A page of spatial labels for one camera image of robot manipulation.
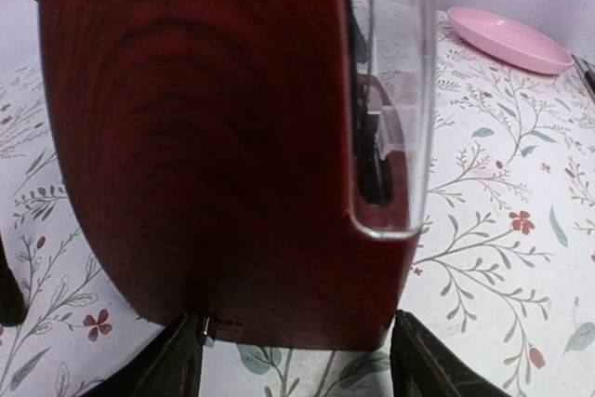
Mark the pink plastic plate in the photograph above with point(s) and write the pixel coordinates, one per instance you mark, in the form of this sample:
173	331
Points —
510	41

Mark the black music stand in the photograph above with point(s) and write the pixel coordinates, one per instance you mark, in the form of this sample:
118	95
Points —
13	307

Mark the brown wooden metronome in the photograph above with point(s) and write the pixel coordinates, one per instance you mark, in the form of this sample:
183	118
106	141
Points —
262	163

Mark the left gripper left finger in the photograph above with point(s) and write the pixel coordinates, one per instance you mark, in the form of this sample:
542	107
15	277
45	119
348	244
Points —
170	365

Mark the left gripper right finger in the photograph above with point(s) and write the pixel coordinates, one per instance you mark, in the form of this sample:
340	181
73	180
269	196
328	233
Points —
421	365

